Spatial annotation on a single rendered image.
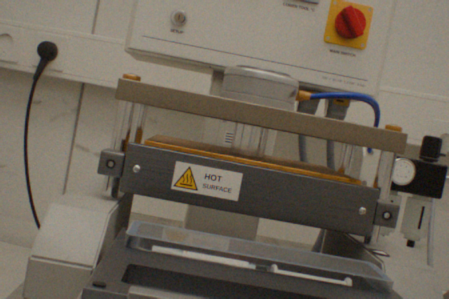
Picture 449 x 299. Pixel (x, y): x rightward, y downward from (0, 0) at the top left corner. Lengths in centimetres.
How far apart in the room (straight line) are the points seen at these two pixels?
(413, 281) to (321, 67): 35
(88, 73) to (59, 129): 15
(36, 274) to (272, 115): 25
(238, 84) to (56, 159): 77
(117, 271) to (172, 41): 47
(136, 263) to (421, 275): 26
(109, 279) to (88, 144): 98
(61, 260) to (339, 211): 25
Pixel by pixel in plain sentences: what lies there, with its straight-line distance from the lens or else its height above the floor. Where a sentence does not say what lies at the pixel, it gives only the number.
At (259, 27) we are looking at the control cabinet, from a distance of 78.
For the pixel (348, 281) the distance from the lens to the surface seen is 43.
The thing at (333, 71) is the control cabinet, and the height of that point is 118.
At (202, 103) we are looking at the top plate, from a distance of 55.
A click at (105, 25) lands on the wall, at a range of 131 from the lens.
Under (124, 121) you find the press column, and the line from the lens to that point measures 56.
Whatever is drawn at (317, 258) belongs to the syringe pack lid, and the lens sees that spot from 45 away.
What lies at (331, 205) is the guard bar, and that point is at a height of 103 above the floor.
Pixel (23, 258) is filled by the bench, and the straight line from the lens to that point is 127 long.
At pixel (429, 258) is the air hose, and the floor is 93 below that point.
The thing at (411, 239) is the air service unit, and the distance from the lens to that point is 83.
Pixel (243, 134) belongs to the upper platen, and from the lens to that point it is 63.
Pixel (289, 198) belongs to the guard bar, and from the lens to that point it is 55.
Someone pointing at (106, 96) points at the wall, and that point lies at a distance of 129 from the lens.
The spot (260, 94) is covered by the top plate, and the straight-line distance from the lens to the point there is 61.
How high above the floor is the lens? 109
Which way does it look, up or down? 3 degrees down
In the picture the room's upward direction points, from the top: 11 degrees clockwise
